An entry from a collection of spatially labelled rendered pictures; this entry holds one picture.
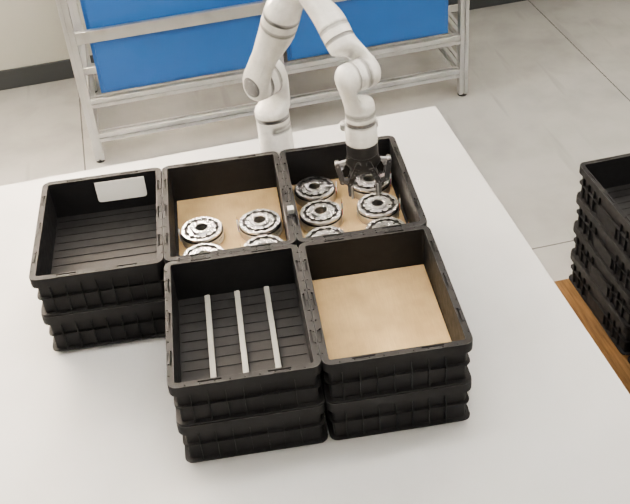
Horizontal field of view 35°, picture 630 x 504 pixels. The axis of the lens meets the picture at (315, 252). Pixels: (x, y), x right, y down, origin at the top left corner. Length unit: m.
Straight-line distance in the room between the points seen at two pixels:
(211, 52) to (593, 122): 1.66
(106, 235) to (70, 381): 0.40
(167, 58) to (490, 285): 2.18
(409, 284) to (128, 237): 0.72
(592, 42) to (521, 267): 2.77
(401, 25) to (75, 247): 2.28
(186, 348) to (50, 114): 2.89
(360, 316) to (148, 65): 2.30
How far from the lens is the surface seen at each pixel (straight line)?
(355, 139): 2.29
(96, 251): 2.48
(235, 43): 4.24
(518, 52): 5.03
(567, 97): 4.66
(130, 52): 4.21
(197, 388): 1.93
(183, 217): 2.53
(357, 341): 2.11
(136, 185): 2.57
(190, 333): 2.18
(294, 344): 2.11
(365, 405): 2.01
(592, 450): 2.10
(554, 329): 2.34
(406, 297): 2.21
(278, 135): 2.66
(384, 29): 4.37
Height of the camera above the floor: 2.27
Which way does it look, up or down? 38 degrees down
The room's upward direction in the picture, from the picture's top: 6 degrees counter-clockwise
